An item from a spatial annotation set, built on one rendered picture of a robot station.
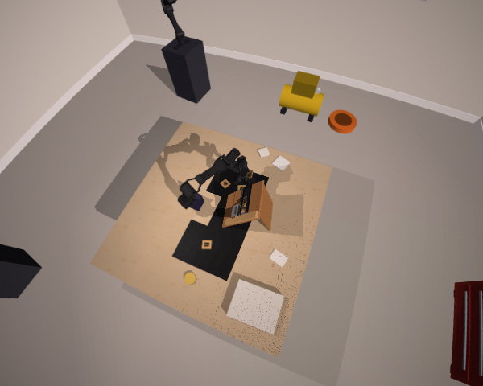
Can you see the yellow flat disc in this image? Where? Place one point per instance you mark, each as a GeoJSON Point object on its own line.
{"type": "Point", "coordinates": [190, 278]}

